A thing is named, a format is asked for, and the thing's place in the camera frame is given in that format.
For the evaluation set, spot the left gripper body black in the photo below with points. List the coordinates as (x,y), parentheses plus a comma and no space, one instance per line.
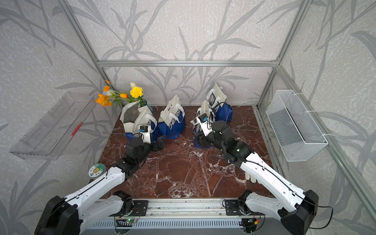
(152,147)

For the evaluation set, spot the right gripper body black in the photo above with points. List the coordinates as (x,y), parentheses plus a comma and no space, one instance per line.
(210,140)

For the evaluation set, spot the blue beige takeout bag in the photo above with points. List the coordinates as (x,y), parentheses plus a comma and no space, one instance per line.
(133,116)
(172,119)
(204,109)
(220,109)

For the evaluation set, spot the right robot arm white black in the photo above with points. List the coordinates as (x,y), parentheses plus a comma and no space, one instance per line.
(294,207)

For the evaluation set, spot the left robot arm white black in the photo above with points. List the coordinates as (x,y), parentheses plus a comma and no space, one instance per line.
(73,214)

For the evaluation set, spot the blue glass vase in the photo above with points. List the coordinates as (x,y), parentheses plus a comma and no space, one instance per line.
(144,102)

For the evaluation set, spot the white work glove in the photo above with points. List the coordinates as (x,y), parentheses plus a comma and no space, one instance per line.
(254,179)

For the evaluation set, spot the artificial flower bouquet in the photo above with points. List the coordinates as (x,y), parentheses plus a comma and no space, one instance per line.
(110,97)

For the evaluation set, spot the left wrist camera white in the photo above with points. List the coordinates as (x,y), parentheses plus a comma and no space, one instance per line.
(144,132)

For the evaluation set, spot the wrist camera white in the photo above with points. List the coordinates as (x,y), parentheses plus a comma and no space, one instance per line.
(205,124)
(144,132)

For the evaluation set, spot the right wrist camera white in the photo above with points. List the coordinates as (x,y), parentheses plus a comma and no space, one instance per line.
(205,124)

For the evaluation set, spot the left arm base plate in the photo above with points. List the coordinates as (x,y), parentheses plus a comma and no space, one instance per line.
(139,208)

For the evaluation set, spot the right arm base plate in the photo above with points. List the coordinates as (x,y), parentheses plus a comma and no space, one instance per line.
(232,208)

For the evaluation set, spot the white wire mesh basket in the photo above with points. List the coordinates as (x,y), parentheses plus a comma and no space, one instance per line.
(299,136)

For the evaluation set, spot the clear acrylic wall shelf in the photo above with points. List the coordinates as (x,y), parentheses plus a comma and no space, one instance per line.
(54,131)

